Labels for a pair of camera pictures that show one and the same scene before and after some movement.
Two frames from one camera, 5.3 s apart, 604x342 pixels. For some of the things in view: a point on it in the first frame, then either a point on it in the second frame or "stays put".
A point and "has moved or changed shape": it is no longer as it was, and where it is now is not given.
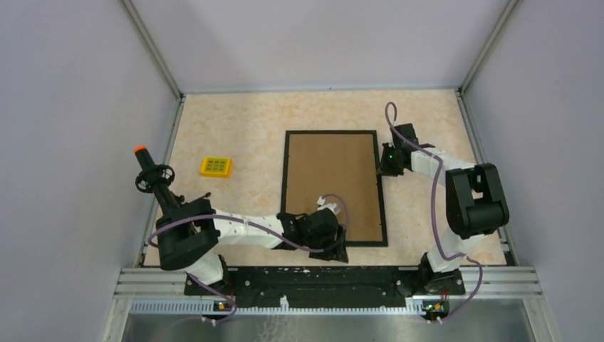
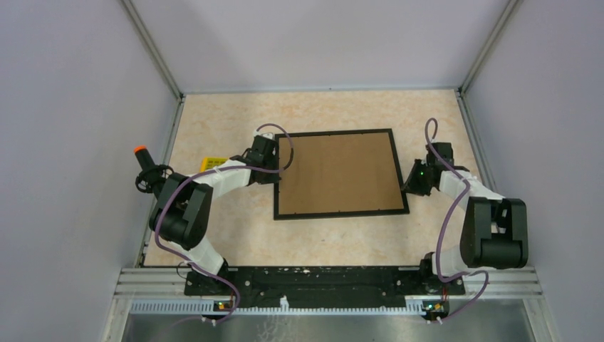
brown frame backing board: (342, 164) has moved or changed shape
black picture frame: (384, 244) has moved or changed shape
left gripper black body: (313, 241) -> (270, 178)
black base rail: (330, 287) stays put
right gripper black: (384, 170) -> (410, 186)
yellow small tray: (220, 167) stays put
